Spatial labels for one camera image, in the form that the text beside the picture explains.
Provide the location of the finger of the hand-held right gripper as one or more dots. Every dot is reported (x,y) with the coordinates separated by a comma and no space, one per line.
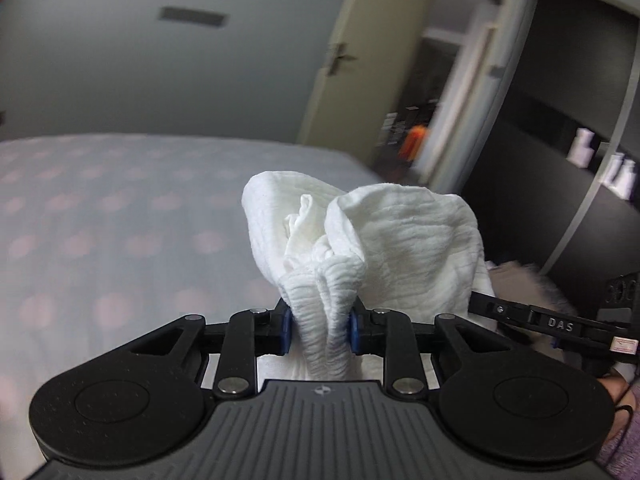
(500,309)

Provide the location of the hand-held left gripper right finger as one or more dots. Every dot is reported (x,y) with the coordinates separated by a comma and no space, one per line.
(354,335)

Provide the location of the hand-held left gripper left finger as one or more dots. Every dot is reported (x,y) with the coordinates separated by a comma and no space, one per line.
(286,334)

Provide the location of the white crinkled pants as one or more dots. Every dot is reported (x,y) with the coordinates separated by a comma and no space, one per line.
(415,240)

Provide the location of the person's right forearm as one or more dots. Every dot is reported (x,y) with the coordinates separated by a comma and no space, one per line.
(625,450)

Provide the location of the beige fluffy cloth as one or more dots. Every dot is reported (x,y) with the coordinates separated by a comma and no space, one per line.
(525,282)

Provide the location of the white bottle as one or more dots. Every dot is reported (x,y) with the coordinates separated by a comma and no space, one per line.
(621,176)
(582,149)

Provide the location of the orange object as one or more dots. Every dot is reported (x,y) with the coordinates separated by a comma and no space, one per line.
(415,142)

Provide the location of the bed with pink-dotted sheet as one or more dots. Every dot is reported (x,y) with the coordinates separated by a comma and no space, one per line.
(125,220)

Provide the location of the dark wardrobe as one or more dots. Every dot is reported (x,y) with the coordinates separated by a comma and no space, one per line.
(565,70)

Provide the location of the cream door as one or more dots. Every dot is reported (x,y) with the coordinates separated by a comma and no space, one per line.
(370,35)

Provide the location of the white door frame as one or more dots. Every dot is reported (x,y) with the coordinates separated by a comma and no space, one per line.
(480,75)

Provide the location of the dark wall vent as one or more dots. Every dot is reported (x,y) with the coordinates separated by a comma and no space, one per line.
(192,16)

